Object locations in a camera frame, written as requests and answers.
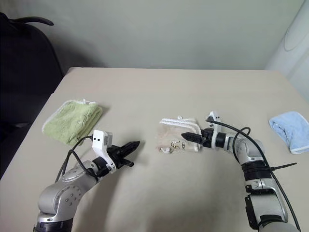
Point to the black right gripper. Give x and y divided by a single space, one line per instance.
207 139

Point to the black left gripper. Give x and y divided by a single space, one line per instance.
117 158

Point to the beige towel with white trim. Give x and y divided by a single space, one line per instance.
169 135

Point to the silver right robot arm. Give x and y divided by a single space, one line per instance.
260 188

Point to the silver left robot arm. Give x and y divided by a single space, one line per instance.
65 193

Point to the green folded towel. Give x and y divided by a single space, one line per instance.
72 120

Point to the light blue folded towel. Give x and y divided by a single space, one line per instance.
292 130

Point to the black zip tie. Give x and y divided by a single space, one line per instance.
285 166

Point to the black chair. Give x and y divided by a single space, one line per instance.
24 72

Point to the white rounded panel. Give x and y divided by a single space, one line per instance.
294 36

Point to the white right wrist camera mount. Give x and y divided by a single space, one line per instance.
215 120

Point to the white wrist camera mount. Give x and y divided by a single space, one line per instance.
100 141
215 120

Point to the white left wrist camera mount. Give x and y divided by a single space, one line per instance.
100 141

